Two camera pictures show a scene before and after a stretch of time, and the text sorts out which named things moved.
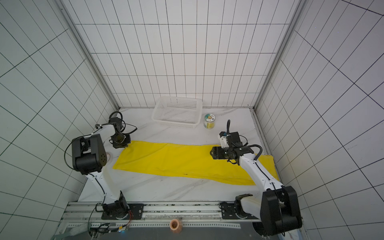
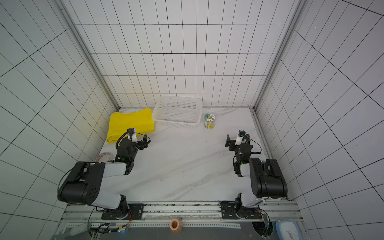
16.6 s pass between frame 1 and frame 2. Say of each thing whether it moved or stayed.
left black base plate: stayed
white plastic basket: stayed
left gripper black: moved
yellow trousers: moved
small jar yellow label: stayed
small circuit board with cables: stayed
